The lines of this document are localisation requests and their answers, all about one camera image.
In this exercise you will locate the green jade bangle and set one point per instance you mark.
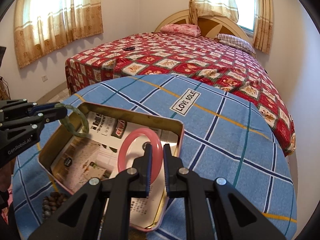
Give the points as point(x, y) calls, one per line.
point(69, 126)

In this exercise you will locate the printed paper in box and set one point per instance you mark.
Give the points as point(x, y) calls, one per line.
point(96, 156)

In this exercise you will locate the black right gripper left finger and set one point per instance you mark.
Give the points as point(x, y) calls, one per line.
point(100, 209)

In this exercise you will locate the plaid pillow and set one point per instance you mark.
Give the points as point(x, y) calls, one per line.
point(235, 41)

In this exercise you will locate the right window curtain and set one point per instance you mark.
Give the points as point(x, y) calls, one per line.
point(263, 26)

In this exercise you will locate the blue plaid tablecloth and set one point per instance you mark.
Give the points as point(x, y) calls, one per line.
point(224, 136)

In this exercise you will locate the pink bangle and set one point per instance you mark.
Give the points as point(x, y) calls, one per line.
point(157, 150)

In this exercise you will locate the pink tin box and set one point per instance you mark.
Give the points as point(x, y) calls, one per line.
point(62, 136)

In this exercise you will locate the window curtain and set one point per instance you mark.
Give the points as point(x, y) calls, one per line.
point(221, 8)
point(44, 26)
point(263, 26)

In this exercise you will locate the left window curtain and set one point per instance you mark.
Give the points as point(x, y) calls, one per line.
point(44, 26)

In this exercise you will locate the window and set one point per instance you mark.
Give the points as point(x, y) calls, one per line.
point(246, 11)

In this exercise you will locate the black object on bed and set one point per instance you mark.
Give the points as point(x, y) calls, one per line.
point(129, 48)

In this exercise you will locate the pink pillow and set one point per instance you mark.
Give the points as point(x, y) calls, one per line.
point(186, 29)

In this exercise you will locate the wooden headboard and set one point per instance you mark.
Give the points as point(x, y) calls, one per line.
point(210, 26)

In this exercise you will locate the wall socket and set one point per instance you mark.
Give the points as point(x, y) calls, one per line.
point(44, 78)

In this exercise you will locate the middle window curtain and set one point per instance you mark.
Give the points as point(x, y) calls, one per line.
point(221, 8)

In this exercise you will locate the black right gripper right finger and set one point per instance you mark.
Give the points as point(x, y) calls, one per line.
point(214, 209)

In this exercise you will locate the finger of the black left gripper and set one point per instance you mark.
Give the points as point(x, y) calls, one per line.
point(48, 112)

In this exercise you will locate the bed with red quilt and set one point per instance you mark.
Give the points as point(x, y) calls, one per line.
point(203, 59)

